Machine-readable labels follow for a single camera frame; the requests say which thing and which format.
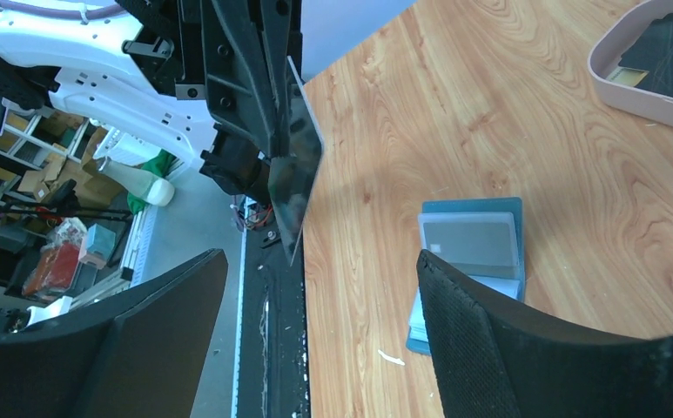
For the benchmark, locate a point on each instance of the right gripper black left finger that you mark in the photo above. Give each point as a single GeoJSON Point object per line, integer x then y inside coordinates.
{"type": "Point", "coordinates": [138, 353]}

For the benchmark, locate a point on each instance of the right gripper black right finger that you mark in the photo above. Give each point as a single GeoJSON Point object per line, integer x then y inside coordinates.
{"type": "Point", "coordinates": [494, 356]}

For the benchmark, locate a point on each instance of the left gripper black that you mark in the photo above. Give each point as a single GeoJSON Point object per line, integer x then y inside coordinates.
{"type": "Point", "coordinates": [234, 54]}

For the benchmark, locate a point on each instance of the blue leather card holder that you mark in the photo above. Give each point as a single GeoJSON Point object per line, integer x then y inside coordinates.
{"type": "Point", "coordinates": [510, 281]}

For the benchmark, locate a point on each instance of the black VIP card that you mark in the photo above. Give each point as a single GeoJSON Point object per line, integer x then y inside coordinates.
{"type": "Point", "coordinates": [474, 240]}

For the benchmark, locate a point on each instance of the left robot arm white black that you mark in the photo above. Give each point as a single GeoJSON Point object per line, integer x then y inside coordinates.
{"type": "Point", "coordinates": [69, 57]}

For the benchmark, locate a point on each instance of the gold card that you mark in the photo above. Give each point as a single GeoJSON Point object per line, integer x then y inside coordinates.
{"type": "Point", "coordinates": [627, 76]}

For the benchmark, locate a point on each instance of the white plastic bottle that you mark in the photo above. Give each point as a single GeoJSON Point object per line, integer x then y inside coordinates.
{"type": "Point", "coordinates": [149, 187]}

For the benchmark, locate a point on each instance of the pink oval tray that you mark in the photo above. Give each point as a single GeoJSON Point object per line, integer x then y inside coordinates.
{"type": "Point", "coordinates": [605, 57]}

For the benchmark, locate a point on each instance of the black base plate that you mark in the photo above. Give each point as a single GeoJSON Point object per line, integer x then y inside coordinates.
{"type": "Point", "coordinates": [271, 370]}

